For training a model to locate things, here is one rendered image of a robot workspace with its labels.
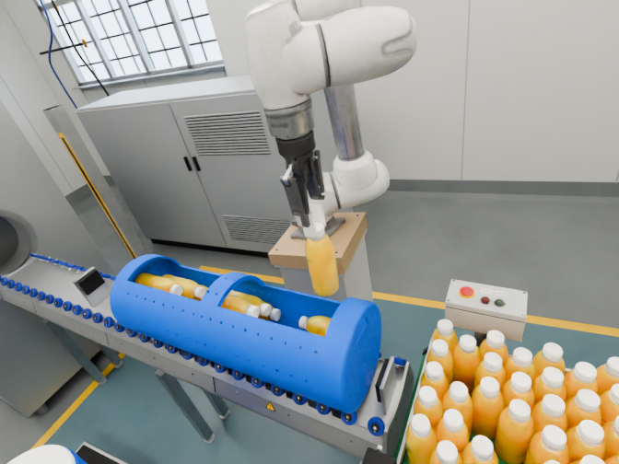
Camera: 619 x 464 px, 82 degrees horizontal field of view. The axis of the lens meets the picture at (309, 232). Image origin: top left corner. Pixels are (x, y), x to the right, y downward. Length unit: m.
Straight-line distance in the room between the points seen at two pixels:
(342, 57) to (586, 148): 3.12
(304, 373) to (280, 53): 0.69
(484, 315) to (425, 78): 2.55
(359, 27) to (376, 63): 0.06
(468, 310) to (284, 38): 0.84
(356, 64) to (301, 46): 0.09
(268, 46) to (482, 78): 2.83
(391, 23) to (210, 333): 0.86
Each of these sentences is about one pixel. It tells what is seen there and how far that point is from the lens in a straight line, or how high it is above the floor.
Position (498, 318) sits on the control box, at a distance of 1.12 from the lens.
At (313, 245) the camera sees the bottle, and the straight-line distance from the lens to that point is 0.82.
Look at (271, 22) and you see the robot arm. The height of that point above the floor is 1.87.
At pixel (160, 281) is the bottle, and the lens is 1.34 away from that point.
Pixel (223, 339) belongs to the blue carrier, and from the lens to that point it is 1.05.
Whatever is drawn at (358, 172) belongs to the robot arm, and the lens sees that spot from 1.34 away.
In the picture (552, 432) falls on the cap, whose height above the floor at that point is 1.09.
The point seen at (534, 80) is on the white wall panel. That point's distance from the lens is 3.39.
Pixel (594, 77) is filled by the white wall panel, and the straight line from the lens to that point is 3.44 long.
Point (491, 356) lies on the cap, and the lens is 1.02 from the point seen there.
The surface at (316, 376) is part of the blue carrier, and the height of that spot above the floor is 1.15.
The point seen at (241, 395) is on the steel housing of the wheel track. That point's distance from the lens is 1.29.
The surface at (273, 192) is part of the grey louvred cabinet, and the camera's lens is 2.72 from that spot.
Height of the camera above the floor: 1.90
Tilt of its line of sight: 34 degrees down
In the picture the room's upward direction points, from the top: 13 degrees counter-clockwise
